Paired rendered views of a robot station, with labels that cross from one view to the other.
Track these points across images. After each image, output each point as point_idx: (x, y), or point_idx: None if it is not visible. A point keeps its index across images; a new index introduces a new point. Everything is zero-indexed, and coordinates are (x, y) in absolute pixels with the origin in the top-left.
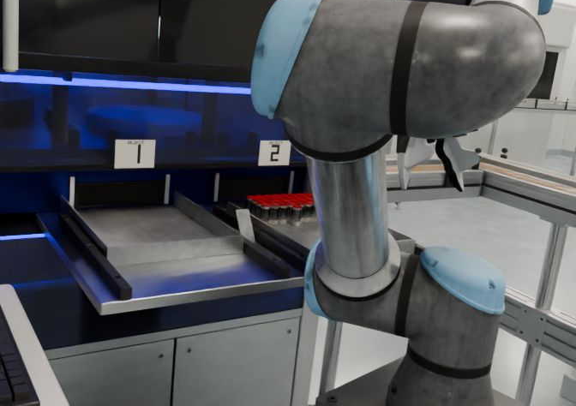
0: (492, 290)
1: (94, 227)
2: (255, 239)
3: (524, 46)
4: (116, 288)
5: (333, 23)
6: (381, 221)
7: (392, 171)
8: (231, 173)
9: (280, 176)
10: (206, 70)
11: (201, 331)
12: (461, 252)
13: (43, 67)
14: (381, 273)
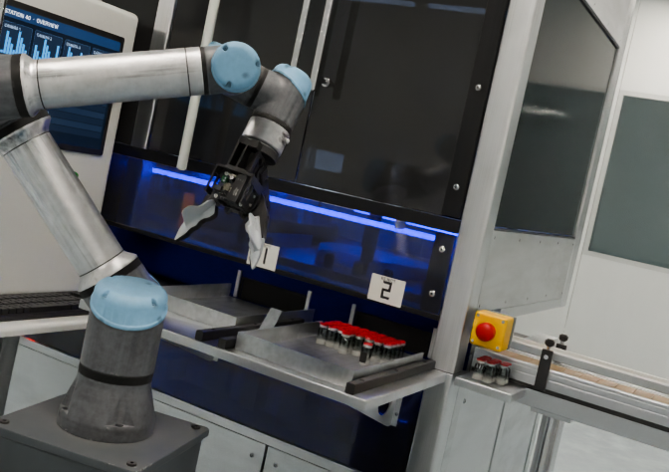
0: (102, 298)
1: (209, 301)
2: None
3: None
4: None
5: None
6: (59, 218)
7: (617, 388)
8: (368, 309)
9: (422, 330)
10: (330, 194)
11: (290, 451)
12: (156, 289)
13: (216, 174)
14: (89, 276)
